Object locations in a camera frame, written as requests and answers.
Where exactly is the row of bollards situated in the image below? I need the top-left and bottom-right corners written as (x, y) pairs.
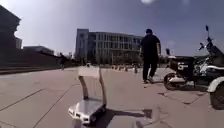
top-left (109, 63), bottom-right (141, 74)

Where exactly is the white motor scooter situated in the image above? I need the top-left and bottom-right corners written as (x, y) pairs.
top-left (206, 76), bottom-right (224, 111)

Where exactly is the grey building with many windows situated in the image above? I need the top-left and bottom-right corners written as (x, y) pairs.
top-left (74, 28), bottom-right (145, 66)

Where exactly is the dark motor scooter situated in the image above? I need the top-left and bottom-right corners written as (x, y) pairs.
top-left (163, 24), bottom-right (224, 92)

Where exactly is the low dark building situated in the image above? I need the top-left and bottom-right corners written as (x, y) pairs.
top-left (22, 45), bottom-right (55, 56)

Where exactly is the person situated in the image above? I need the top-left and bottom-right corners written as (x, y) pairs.
top-left (138, 28), bottom-right (162, 85)
top-left (58, 52), bottom-right (68, 71)

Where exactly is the pale stone paved plaza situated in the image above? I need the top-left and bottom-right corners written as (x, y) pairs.
top-left (0, 66), bottom-right (224, 128)

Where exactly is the small white delivery robot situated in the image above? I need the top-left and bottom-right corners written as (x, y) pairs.
top-left (67, 65), bottom-right (108, 126)

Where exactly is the dark stepped wall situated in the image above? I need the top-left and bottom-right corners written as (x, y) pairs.
top-left (0, 49), bottom-right (81, 75)

